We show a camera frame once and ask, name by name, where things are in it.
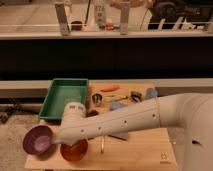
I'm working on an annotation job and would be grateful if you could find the right grey post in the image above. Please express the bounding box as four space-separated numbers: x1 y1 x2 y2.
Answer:
120 2 130 35

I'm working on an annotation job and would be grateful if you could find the blue cloth towel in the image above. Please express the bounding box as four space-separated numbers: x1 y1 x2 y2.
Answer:
110 101 125 111

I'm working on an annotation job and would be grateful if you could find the black machine on shelf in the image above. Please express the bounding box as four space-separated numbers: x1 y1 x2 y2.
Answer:
148 0 213 29

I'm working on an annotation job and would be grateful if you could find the left grey post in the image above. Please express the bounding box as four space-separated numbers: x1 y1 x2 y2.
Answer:
55 3 70 36

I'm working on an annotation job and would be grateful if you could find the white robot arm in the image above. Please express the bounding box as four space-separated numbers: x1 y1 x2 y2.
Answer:
56 93 213 171

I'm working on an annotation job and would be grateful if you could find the purple bowl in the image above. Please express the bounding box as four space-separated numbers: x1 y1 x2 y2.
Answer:
22 125 53 155

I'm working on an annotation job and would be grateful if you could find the red object on shelf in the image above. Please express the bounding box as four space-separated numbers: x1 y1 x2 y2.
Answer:
101 23 114 31

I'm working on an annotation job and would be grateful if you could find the red bowl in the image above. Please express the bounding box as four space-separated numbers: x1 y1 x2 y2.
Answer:
60 139 88 162

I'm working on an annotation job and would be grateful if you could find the dark red cup on shelf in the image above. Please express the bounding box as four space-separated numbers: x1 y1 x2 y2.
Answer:
71 21 83 31

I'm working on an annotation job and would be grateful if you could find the grey post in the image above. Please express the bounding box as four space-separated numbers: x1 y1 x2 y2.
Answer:
55 3 70 36
120 2 130 35

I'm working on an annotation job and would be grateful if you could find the orange carrot toy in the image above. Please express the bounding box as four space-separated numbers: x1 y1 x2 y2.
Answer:
100 85 120 92

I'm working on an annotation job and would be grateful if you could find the green plastic tray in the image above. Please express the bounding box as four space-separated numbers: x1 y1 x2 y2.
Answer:
39 78 89 121

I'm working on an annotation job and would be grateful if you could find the yellow handled utensil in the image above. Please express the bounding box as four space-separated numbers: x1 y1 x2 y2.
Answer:
105 95 128 102

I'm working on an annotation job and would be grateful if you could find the dark grey toy object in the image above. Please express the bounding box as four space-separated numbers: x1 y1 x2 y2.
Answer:
131 91 142 102

